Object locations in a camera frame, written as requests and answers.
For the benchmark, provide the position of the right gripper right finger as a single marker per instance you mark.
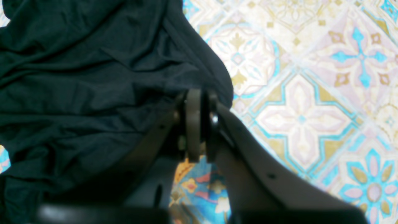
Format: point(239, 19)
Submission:
point(260, 189)

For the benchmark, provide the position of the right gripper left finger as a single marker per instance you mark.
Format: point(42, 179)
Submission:
point(136, 189)

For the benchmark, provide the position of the black t-shirt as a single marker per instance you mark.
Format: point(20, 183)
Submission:
point(82, 81)

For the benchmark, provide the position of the patterned tablecloth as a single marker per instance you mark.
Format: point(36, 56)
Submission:
point(315, 82)

